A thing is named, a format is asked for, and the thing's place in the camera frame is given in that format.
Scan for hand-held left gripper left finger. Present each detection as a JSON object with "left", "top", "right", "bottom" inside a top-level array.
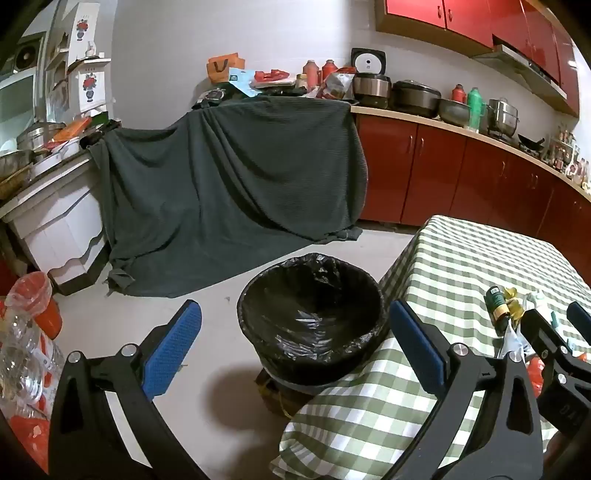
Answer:
[{"left": 47, "top": 299, "right": 204, "bottom": 480}]

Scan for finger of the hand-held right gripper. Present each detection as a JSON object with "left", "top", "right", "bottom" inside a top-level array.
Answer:
[
  {"left": 521, "top": 309, "right": 575, "bottom": 363},
  {"left": 567, "top": 301, "right": 591, "bottom": 344}
]

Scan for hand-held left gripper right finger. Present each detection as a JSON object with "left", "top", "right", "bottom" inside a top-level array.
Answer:
[{"left": 389, "top": 299, "right": 544, "bottom": 480}]

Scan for red wrapper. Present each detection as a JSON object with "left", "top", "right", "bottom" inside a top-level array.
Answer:
[{"left": 526, "top": 357, "right": 548, "bottom": 398}]

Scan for yellow snack wrapper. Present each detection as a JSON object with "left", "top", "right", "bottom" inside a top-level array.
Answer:
[{"left": 503, "top": 286, "right": 527, "bottom": 321}]

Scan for small green bottle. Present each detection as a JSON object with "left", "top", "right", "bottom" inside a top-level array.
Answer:
[{"left": 485, "top": 285, "right": 509, "bottom": 335}]

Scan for black-lined trash bin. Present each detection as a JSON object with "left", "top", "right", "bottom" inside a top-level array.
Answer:
[{"left": 236, "top": 253, "right": 387, "bottom": 418}]

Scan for green checked tablecloth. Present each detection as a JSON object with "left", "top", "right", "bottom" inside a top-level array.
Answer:
[{"left": 270, "top": 215, "right": 591, "bottom": 480}]

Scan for clear plastic bottle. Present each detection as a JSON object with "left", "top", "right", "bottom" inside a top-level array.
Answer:
[{"left": 0, "top": 272, "right": 65, "bottom": 416}]

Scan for row of seasoning bottles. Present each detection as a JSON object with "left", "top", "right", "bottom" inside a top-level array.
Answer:
[{"left": 545, "top": 124, "right": 591, "bottom": 190}]

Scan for dark green cloth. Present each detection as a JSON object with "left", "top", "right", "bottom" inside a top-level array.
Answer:
[{"left": 90, "top": 96, "right": 370, "bottom": 298}]

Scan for white side cabinet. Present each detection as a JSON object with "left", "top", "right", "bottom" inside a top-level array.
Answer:
[{"left": 0, "top": 152, "right": 112, "bottom": 296}]

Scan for red plastic bag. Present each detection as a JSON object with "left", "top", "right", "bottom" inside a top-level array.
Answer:
[{"left": 9, "top": 413, "right": 51, "bottom": 472}]

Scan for red lower kitchen cabinets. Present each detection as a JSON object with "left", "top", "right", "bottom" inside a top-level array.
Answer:
[{"left": 353, "top": 105, "right": 591, "bottom": 278}]

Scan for black wok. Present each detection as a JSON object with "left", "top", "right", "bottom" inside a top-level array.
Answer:
[{"left": 517, "top": 133, "right": 546, "bottom": 153}]

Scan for steel steamer pot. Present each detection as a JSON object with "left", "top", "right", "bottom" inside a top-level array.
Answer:
[{"left": 487, "top": 98, "right": 520, "bottom": 138}]

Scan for green thermos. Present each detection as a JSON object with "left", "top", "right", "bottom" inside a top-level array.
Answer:
[{"left": 466, "top": 87, "right": 486, "bottom": 132}]

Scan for grey steel bowl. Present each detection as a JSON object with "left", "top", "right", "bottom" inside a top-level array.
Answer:
[{"left": 438, "top": 98, "right": 474, "bottom": 126}]

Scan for black cooking pot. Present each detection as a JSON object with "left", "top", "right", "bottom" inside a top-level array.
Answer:
[{"left": 392, "top": 79, "right": 443, "bottom": 118}]

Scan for steel pot with lid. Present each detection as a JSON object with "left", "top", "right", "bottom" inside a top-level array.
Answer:
[{"left": 17, "top": 121, "right": 68, "bottom": 153}]

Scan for steel range hood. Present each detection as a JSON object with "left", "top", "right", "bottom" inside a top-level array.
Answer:
[{"left": 473, "top": 44, "right": 568, "bottom": 100}]

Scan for silver rice cooker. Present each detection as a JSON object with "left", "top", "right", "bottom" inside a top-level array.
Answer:
[{"left": 351, "top": 47, "right": 392, "bottom": 109}]

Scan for light blue paper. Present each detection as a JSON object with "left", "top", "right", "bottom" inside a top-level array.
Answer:
[{"left": 228, "top": 68, "right": 264, "bottom": 97}]

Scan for vase print box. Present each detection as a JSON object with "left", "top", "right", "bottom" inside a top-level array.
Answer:
[
  {"left": 69, "top": 2, "right": 100, "bottom": 58},
  {"left": 76, "top": 62, "right": 112, "bottom": 116}
]

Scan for red snack bag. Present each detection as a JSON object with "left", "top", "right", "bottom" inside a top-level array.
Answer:
[{"left": 316, "top": 67, "right": 356, "bottom": 100}]

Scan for orange paper bag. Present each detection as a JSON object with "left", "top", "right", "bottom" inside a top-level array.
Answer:
[{"left": 207, "top": 54, "right": 246, "bottom": 85}]

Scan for red flat packet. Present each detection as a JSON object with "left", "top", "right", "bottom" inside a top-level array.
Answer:
[{"left": 254, "top": 68, "right": 291, "bottom": 84}]

